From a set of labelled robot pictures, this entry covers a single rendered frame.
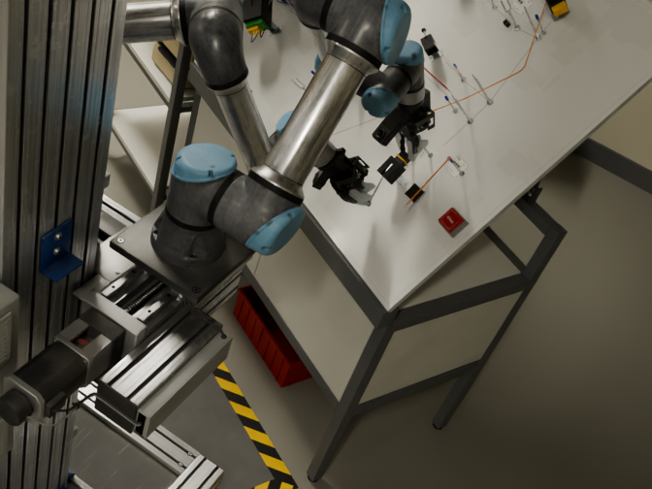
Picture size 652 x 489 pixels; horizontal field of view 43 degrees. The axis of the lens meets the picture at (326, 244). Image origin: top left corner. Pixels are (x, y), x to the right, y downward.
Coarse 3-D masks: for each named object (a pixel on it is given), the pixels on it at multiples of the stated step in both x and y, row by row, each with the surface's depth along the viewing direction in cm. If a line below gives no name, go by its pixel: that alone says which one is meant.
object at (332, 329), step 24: (264, 264) 270; (288, 264) 257; (312, 264) 246; (264, 288) 273; (288, 288) 260; (312, 288) 248; (336, 288) 238; (288, 312) 263; (312, 312) 251; (336, 312) 240; (360, 312) 230; (312, 336) 254; (336, 336) 243; (360, 336) 232; (312, 360) 256; (336, 360) 245; (336, 384) 248
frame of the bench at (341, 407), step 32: (192, 128) 294; (512, 256) 258; (256, 288) 278; (480, 288) 243; (512, 288) 248; (416, 320) 228; (320, 384) 255; (352, 384) 240; (416, 384) 263; (448, 416) 299; (320, 448) 263
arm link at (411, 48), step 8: (408, 40) 193; (408, 48) 191; (416, 48) 191; (400, 56) 190; (408, 56) 189; (416, 56) 190; (392, 64) 192; (400, 64) 191; (408, 64) 190; (416, 64) 191; (408, 72) 191; (416, 72) 192; (416, 80) 194; (424, 80) 199; (416, 88) 197
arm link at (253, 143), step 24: (192, 24) 171; (216, 24) 169; (240, 24) 174; (192, 48) 172; (216, 48) 169; (240, 48) 172; (216, 72) 171; (240, 72) 173; (216, 96) 178; (240, 96) 176; (240, 120) 180; (240, 144) 185; (264, 144) 186
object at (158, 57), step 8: (176, 40) 297; (160, 48) 301; (168, 48) 300; (176, 48) 297; (152, 56) 307; (160, 56) 302; (168, 56) 298; (176, 56) 297; (192, 56) 292; (160, 64) 303; (168, 64) 299; (168, 72) 300
